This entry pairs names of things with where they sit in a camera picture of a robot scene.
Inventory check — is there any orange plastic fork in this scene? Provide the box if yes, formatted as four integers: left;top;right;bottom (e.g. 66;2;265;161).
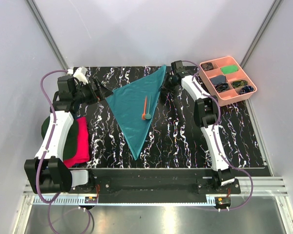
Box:
142;96;147;120

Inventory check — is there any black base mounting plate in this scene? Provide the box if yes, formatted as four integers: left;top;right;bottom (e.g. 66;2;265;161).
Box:
70;168;241;204

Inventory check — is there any green rolled cloth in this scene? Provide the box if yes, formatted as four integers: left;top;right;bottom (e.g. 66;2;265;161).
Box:
220;65;239;75

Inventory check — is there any pink folded cloth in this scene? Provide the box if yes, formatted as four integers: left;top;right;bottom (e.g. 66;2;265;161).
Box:
63;117;90;168

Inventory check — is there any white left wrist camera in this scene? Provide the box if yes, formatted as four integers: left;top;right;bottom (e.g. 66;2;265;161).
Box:
67;67;89;84

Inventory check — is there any aluminium frame post left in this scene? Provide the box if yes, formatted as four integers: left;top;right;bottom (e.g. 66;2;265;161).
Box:
25;0;69;70

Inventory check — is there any blue black rolled cloth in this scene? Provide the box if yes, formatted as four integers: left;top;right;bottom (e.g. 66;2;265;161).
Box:
239;85;254;95

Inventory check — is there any aluminium frame post right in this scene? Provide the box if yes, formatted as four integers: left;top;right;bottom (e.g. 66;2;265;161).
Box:
240;0;283;68

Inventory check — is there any dark green baseball cap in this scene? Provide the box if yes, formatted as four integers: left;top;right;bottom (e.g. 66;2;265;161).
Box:
41;117;79;161

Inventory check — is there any pink compartment tray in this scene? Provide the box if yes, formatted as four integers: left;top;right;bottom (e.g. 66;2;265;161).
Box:
199;56;257;106

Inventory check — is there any aluminium front rail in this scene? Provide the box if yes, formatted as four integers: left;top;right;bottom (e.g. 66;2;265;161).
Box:
23;175;289;195

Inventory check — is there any black patterned rolled cloth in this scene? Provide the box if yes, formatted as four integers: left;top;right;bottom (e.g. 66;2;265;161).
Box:
215;82;230;93

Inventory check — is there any grey blue rolled cloth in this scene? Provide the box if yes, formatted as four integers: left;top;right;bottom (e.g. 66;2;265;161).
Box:
210;75;226;86

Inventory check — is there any yellow black rolled cloth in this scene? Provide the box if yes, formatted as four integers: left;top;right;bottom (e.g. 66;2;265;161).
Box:
231;79;248;89

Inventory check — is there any aluminium frame post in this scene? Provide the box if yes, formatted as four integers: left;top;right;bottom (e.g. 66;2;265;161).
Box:
240;0;283;68
25;0;69;70

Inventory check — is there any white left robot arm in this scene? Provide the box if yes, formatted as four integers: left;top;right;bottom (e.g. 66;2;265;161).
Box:
24;75;98;195

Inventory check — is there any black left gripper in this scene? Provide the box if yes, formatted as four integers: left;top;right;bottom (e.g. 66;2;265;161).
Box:
73;77;113;105

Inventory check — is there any teal plastic spoon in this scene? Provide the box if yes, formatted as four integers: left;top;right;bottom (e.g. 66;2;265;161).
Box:
145;96;152;119

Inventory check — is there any teal cloth napkin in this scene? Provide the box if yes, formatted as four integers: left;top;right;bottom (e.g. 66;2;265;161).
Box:
106;65;167;160

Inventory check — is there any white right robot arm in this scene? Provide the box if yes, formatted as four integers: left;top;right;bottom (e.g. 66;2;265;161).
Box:
86;61;234;193

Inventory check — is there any dark patterned rolled cloth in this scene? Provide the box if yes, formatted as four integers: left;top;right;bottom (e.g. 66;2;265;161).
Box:
201;62;214;71

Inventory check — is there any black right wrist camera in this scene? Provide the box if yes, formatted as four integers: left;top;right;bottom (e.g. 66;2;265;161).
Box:
171;60;188;75

